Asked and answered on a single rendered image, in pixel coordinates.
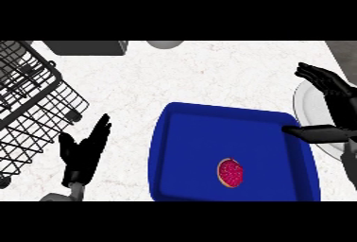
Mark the white plate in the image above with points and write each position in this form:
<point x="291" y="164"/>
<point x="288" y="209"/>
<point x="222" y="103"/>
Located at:
<point x="313" y="107"/>

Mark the grey round object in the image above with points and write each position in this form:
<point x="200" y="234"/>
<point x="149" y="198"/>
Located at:
<point x="166" y="44"/>

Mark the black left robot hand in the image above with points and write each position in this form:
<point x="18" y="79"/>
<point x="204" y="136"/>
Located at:
<point x="83" y="154"/>

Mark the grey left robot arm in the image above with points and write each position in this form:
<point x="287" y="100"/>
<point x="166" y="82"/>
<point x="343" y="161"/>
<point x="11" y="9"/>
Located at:
<point x="65" y="194"/>

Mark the blue tray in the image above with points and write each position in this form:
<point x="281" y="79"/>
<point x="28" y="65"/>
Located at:
<point x="232" y="151"/>

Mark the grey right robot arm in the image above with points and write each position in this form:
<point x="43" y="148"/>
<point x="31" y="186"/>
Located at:
<point x="352" y="164"/>

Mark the grey flat appliance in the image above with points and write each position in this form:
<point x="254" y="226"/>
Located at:
<point x="344" y="56"/>

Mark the dark grey box appliance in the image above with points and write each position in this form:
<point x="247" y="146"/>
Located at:
<point x="89" y="47"/>

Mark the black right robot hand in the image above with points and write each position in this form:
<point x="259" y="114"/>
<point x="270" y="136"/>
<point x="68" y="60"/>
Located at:
<point x="340" y="104"/>

